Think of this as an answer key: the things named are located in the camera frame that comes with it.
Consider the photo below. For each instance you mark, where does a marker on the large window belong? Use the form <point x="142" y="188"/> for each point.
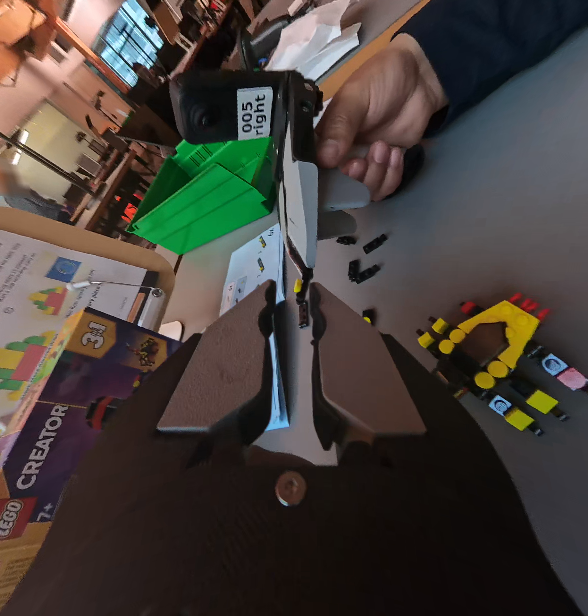
<point x="128" y="41"/>

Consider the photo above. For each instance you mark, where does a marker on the printed paper sheet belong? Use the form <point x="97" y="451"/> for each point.
<point x="39" y="269"/>

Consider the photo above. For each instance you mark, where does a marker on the black desk device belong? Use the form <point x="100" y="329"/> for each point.
<point x="258" y="41"/>

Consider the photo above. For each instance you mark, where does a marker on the yellow black lego spider model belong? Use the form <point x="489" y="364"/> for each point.
<point x="501" y="332"/>

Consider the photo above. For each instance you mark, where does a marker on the black yellow lego leg assembly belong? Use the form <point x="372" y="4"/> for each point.
<point x="302" y="308"/>

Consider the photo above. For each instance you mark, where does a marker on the black yellow lego piece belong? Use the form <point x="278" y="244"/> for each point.
<point x="368" y="315"/>

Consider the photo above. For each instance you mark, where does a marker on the lego instruction booklet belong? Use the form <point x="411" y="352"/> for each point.
<point x="255" y="264"/>

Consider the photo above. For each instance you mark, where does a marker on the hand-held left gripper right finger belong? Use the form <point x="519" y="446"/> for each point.
<point x="366" y="370"/>

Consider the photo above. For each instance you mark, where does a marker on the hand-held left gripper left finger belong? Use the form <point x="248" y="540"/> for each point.
<point x="217" y="365"/>

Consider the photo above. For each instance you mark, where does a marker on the person's right hand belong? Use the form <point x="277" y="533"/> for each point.
<point x="395" y="101"/>

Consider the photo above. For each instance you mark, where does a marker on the green plastic bin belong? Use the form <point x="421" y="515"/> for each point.
<point x="202" y="216"/>
<point x="226" y="154"/>

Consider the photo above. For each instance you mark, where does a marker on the white paper bag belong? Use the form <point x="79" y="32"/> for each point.
<point x="318" y="38"/>

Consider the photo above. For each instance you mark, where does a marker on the small black lego piece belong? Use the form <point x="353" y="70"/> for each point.
<point x="346" y="239"/>

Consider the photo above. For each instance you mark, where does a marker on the person's right forearm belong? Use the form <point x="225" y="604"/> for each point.
<point x="505" y="43"/>

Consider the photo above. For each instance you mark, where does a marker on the black lego plate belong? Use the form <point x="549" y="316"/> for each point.
<point x="375" y="244"/>
<point x="369" y="273"/>
<point x="354" y="269"/>

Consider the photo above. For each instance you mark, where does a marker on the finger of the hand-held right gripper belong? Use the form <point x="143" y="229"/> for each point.
<point x="281" y="187"/>
<point x="302" y="211"/>

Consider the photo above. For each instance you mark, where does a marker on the purple lego set box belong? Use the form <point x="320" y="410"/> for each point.
<point x="82" y="409"/>

